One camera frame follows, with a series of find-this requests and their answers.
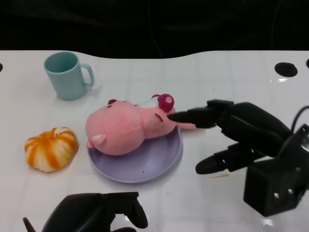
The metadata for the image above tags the orange white striped pumpkin toy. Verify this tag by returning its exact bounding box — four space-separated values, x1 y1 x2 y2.
24 127 79 173

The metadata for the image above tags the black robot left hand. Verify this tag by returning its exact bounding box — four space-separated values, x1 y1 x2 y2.
41 192 148 232

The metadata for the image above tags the lavender plastic plate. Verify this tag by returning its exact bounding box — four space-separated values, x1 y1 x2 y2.
87 104 183 184

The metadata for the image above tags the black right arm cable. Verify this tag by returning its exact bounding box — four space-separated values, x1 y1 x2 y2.
290 105 309 132

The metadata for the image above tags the pink plush doll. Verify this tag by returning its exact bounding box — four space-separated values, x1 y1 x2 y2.
85 93 197 156

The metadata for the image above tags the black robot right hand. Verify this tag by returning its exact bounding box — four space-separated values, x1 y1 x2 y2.
167 99 309 217

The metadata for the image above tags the light teal plastic mug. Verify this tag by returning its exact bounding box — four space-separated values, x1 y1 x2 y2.
43 51 95 101

